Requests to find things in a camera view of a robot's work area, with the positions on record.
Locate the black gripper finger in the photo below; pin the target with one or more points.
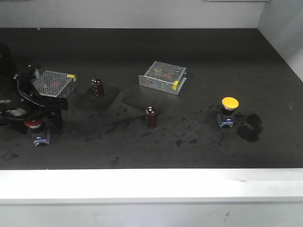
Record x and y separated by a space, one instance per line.
55 117

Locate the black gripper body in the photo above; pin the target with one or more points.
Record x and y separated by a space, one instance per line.
20 101

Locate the red mushroom push button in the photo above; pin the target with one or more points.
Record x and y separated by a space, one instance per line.
39 132

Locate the yellow mushroom push button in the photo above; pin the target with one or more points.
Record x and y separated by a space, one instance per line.
225 115

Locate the left mesh power supply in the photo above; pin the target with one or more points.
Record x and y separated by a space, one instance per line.
56 84

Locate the mesh power supply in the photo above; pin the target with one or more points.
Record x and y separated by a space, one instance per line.
56 84
164 77

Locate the left dark red capacitor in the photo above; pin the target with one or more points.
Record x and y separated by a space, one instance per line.
98 89

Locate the dark red capacitor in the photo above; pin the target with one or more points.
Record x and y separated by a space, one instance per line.
151 117
98 89

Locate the right dark red capacitor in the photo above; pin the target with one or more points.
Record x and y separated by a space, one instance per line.
151 117

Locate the right mesh power supply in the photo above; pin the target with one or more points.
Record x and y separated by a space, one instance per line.
164 77

